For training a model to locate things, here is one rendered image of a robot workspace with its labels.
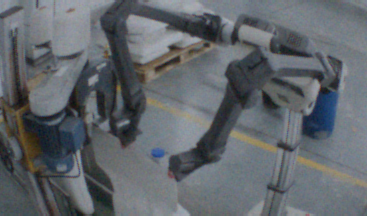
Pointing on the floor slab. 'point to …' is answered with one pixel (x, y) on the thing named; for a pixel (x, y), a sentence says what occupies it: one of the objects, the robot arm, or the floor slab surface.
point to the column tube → (18, 102)
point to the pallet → (168, 60)
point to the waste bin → (321, 115)
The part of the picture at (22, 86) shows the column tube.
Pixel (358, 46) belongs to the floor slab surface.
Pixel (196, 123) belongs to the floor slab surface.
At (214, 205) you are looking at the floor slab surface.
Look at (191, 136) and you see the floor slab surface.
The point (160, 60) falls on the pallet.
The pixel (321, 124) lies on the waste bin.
